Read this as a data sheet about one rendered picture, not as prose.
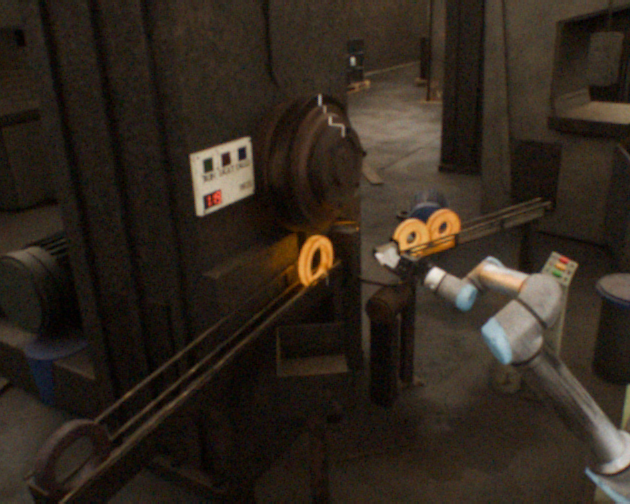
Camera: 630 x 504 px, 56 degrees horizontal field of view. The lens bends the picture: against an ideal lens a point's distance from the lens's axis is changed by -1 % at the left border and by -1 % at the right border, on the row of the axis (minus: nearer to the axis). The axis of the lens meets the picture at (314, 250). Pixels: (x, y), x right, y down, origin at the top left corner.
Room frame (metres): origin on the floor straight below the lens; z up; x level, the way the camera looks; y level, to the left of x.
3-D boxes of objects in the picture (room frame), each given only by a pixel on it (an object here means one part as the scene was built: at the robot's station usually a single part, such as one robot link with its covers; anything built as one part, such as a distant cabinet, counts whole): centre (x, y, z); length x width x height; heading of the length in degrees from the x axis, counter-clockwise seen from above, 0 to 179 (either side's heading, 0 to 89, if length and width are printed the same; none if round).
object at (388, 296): (2.21, -0.30, 0.27); 0.22 x 0.13 x 0.53; 148
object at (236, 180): (1.77, 0.26, 1.15); 0.26 x 0.02 x 0.18; 148
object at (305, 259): (2.00, 0.00, 0.75); 0.18 x 0.03 x 0.18; 147
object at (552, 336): (2.18, -0.99, 0.31); 0.24 x 0.16 x 0.62; 148
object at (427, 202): (4.12, -0.85, 0.17); 0.57 x 0.31 x 0.34; 168
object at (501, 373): (2.23, -0.84, 0.26); 0.12 x 0.12 x 0.52
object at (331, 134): (1.95, -0.09, 1.11); 0.28 x 0.06 x 0.28; 148
